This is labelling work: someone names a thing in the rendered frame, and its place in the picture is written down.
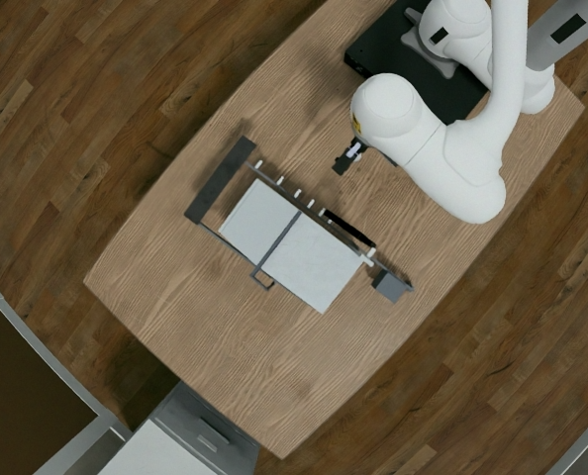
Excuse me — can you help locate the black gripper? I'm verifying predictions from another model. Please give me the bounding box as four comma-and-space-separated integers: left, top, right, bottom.
332, 136, 371, 176

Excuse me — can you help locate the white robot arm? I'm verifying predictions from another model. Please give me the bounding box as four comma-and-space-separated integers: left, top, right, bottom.
350, 0, 588, 224

